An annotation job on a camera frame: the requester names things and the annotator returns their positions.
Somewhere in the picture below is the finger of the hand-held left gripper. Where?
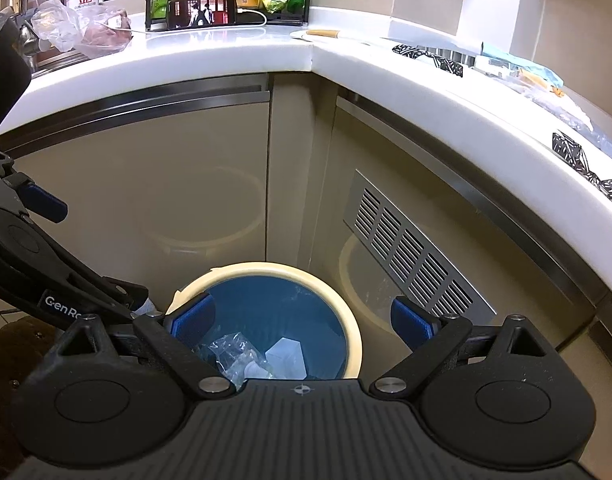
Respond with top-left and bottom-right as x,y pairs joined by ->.
36,232 -> 151,318
0,147 -> 69,224

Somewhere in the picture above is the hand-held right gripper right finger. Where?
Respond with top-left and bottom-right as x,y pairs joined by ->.
368,295 -> 557,397

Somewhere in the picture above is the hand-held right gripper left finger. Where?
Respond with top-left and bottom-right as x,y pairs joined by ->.
60,291 -> 237,398

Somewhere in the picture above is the clear plastic wrapper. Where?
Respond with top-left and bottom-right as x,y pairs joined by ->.
196,332 -> 273,392

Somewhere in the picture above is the blue bin liner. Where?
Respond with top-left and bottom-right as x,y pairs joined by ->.
200,275 -> 349,382

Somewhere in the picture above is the translucent plastic box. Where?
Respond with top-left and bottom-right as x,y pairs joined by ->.
263,337 -> 307,381

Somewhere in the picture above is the cream trash can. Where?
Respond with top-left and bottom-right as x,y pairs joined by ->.
171,261 -> 363,382

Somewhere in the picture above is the clear packet with orange sticks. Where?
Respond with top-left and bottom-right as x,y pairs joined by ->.
506,67 -> 595,129

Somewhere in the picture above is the light blue carton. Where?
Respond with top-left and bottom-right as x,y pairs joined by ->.
481,42 -> 565,87

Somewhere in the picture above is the person's left forearm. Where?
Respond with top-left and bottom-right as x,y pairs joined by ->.
0,10 -> 32,142

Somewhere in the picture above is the cabinet vent grille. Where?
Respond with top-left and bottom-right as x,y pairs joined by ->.
343,169 -> 498,319

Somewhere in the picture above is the beige cabinet door with vent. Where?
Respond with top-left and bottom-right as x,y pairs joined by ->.
333,85 -> 612,377

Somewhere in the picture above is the brown floor rug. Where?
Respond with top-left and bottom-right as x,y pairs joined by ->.
0,320 -> 42,463

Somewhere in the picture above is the steel faucet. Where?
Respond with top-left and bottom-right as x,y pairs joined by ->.
16,15 -> 42,72

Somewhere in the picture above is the clear bag of meat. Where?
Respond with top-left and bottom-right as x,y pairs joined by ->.
30,0 -> 134,59

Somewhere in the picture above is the black smartphone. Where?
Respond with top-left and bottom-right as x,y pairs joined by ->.
167,0 -> 239,30

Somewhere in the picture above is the white charging cable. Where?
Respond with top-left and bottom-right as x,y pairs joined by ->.
100,7 -> 269,36

